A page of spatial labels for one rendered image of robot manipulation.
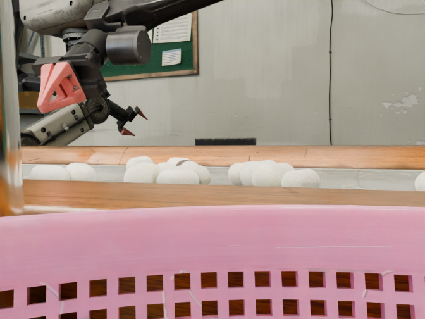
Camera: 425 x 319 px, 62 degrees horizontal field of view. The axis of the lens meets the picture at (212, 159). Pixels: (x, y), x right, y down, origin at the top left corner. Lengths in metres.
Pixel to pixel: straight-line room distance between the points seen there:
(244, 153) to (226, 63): 2.05
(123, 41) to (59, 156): 0.22
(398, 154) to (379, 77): 1.89
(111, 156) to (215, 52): 2.06
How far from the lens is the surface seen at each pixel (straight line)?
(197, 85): 2.55
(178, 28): 2.67
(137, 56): 0.63
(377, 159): 0.45
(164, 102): 2.66
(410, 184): 0.33
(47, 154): 0.59
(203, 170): 0.27
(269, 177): 0.25
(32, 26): 1.30
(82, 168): 0.30
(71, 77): 0.60
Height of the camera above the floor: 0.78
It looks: 4 degrees down
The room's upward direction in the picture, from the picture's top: 1 degrees counter-clockwise
